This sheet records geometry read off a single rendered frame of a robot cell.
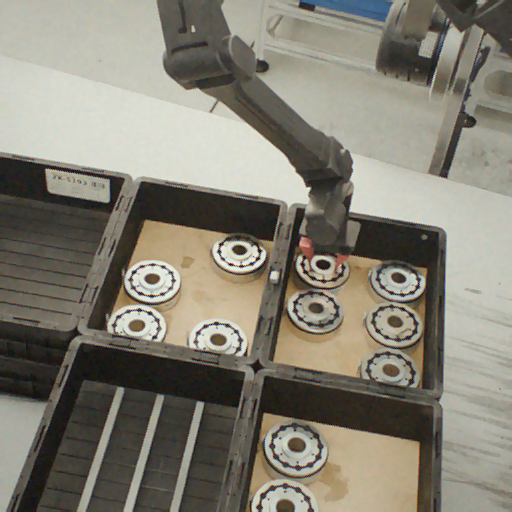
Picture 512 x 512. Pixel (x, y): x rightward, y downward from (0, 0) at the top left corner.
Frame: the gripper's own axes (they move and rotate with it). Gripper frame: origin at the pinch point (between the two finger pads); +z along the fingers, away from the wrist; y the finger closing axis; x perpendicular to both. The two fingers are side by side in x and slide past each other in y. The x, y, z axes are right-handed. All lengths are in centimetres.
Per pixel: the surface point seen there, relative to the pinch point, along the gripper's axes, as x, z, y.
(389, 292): -2.0, 1.3, 13.2
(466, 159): 152, 89, 30
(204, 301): -13.4, 3.8, -19.0
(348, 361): -18.0, 4.0, 9.2
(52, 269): -15, 4, -48
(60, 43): 163, 88, -133
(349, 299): -3.7, 4.1, 6.4
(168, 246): -2.4, 3.9, -29.8
